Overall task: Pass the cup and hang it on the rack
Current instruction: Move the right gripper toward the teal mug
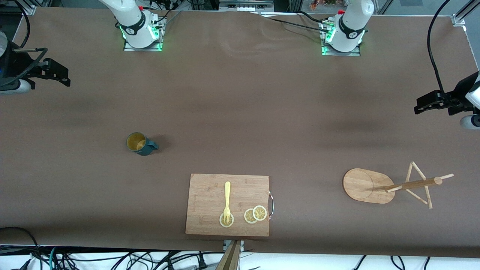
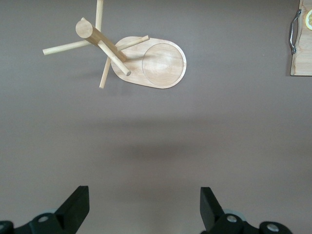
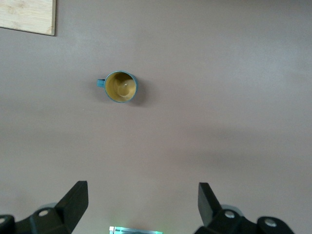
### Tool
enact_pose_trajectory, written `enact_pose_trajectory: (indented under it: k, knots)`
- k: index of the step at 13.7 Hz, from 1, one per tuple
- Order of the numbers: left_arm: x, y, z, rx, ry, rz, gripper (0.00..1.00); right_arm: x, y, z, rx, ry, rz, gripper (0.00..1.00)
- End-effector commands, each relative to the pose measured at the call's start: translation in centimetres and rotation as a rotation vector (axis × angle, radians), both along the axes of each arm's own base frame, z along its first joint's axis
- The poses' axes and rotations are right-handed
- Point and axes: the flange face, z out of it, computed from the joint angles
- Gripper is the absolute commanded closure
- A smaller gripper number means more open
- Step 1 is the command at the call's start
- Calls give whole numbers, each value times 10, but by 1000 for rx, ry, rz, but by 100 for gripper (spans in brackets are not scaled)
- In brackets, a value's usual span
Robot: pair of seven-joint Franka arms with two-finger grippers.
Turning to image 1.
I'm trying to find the teal ribbed mug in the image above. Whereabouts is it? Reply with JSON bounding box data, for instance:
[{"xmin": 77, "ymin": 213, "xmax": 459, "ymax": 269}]
[{"xmin": 126, "ymin": 132, "xmax": 159, "ymax": 156}]

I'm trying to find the wooden mug rack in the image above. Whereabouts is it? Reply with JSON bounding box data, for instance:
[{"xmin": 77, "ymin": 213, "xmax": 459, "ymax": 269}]
[{"xmin": 342, "ymin": 162, "xmax": 455, "ymax": 209}]

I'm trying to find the brown table cover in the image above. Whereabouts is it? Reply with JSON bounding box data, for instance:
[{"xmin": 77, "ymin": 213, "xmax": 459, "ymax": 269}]
[{"xmin": 0, "ymin": 7, "xmax": 480, "ymax": 259}]

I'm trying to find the white power strip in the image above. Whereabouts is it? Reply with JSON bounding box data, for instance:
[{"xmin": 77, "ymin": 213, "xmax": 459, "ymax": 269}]
[{"xmin": 219, "ymin": 0, "xmax": 275, "ymax": 12}]

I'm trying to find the yellow plastic fork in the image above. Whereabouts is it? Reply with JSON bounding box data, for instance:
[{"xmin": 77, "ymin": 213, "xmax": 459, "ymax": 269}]
[{"xmin": 223, "ymin": 181, "xmax": 231, "ymax": 223}]

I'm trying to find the bamboo cutting board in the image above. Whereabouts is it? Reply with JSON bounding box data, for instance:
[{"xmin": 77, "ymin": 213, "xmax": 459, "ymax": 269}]
[{"xmin": 185, "ymin": 173, "xmax": 275, "ymax": 237}]

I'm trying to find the wooden beam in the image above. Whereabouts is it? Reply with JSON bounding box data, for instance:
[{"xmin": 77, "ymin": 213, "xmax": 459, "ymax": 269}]
[{"xmin": 215, "ymin": 240, "xmax": 241, "ymax": 270}]

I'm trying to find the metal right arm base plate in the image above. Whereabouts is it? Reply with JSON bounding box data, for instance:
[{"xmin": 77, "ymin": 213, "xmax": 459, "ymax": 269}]
[{"xmin": 123, "ymin": 16, "xmax": 167, "ymax": 52}]

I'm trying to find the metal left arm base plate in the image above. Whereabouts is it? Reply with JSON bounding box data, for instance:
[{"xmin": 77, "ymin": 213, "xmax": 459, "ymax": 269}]
[{"xmin": 319, "ymin": 19, "xmax": 362, "ymax": 57}]

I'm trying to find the long black table cable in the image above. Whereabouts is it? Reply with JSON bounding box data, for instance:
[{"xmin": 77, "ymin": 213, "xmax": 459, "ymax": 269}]
[{"xmin": 258, "ymin": 13, "xmax": 331, "ymax": 33}]

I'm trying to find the black looped floor cable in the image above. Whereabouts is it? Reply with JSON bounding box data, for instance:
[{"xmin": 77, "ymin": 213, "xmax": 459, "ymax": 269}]
[{"xmin": 0, "ymin": 226, "xmax": 44, "ymax": 270}]

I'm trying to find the teal floor cable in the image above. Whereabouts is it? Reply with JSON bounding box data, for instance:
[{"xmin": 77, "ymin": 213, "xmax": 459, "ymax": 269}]
[{"xmin": 48, "ymin": 246, "xmax": 59, "ymax": 270}]

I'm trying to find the metal bracket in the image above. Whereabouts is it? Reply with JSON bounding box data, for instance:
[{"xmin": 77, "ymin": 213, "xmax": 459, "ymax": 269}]
[{"xmin": 223, "ymin": 240, "xmax": 245, "ymax": 252}]

